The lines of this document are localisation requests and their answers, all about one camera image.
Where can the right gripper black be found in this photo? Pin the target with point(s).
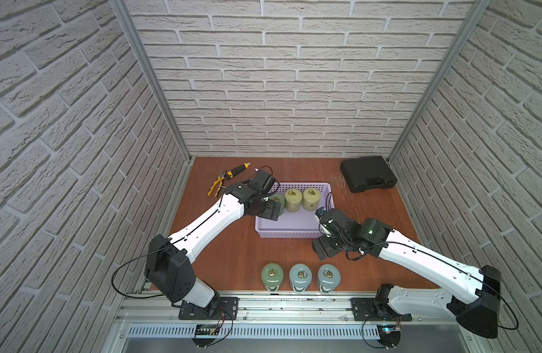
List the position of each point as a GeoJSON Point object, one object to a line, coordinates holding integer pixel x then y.
{"type": "Point", "coordinates": [326, 250]}

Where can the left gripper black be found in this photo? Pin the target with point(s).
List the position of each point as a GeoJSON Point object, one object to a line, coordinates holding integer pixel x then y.
{"type": "Point", "coordinates": [270, 209]}

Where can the dark green canister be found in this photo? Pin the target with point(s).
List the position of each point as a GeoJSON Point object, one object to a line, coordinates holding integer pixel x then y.
{"type": "Point", "coordinates": [272, 276]}
{"type": "Point", "coordinates": [279, 198]}

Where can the yellow-green canister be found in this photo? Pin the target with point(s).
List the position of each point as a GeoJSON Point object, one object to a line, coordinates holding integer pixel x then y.
{"type": "Point", "coordinates": [311, 199]}
{"type": "Point", "coordinates": [293, 200]}

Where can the lilac perforated plastic basket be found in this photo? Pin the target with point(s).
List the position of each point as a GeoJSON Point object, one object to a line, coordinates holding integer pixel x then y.
{"type": "Point", "coordinates": [303, 223]}

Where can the blue-grey canister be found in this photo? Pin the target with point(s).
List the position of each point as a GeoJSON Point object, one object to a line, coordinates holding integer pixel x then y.
{"type": "Point", "coordinates": [328, 278]}
{"type": "Point", "coordinates": [300, 277]}

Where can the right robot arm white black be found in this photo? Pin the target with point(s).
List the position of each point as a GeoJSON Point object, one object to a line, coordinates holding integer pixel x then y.
{"type": "Point", "coordinates": [466, 293]}

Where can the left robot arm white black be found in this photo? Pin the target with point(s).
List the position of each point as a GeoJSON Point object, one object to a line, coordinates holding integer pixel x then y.
{"type": "Point", "coordinates": [169, 260]}

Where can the yellow black utility knife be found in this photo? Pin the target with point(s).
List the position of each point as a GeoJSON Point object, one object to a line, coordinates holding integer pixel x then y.
{"type": "Point", "coordinates": [237, 170]}

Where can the yellow black pliers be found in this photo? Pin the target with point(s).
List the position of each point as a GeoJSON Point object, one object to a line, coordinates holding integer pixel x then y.
{"type": "Point", "coordinates": [217, 184]}

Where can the black plastic tool case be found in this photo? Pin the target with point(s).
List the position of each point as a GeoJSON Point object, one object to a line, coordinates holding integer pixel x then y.
{"type": "Point", "coordinates": [367, 173]}

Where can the right controller board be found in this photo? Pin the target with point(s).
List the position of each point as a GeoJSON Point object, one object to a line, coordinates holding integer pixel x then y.
{"type": "Point", "coordinates": [389, 336]}

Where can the controller board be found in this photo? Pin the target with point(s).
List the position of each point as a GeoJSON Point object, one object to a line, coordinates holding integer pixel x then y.
{"type": "Point", "coordinates": [206, 334]}
{"type": "Point", "coordinates": [389, 336]}

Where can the left controller board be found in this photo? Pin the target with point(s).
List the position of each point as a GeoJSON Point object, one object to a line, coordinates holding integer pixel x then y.
{"type": "Point", "coordinates": [206, 334]}

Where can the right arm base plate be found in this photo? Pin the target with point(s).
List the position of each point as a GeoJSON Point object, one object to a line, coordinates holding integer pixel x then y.
{"type": "Point", "coordinates": [371, 309]}

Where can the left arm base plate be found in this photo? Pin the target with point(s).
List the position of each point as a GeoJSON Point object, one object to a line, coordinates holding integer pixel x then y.
{"type": "Point", "coordinates": [218, 308]}

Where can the aluminium front rail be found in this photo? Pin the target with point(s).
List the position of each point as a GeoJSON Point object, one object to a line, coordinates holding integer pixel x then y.
{"type": "Point", "coordinates": [312, 321]}

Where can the left aluminium corner post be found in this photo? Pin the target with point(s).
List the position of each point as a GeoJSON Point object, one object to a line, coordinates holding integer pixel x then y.
{"type": "Point", "coordinates": [135, 41]}

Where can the aluminium corner post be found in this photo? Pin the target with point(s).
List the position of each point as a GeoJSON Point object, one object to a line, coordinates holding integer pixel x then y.
{"type": "Point", "coordinates": [474, 16]}
{"type": "Point", "coordinates": [135, 41]}

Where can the right aluminium corner post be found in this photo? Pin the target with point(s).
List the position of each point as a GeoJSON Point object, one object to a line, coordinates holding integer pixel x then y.
{"type": "Point", "coordinates": [474, 16]}

